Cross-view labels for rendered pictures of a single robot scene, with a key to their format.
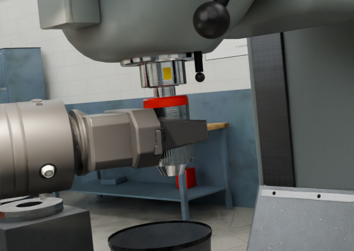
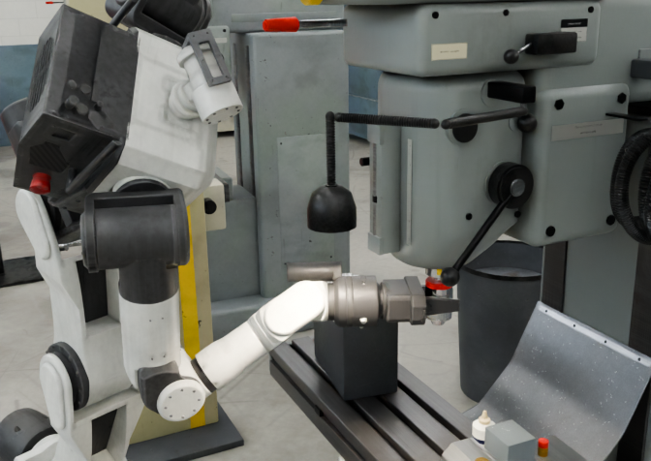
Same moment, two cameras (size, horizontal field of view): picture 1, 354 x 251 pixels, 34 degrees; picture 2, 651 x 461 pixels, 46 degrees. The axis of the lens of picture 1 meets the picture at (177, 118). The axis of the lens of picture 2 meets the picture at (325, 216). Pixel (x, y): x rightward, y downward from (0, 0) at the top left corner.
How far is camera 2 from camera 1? 82 cm
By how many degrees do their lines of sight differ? 25
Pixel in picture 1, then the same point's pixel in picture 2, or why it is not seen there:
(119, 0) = (409, 246)
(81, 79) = not seen: hidden behind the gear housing
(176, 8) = (439, 255)
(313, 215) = (566, 338)
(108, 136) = (397, 307)
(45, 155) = (362, 313)
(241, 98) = not seen: outside the picture
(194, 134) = (449, 308)
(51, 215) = not seen: hidden behind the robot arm
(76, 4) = (386, 245)
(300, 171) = (567, 301)
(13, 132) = (348, 299)
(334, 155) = (590, 300)
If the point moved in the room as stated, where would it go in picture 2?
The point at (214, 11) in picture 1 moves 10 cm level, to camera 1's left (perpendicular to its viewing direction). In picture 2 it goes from (449, 277) to (385, 269)
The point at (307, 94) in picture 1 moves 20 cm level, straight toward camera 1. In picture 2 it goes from (580, 249) to (548, 281)
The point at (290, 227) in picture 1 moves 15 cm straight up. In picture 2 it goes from (549, 341) to (554, 273)
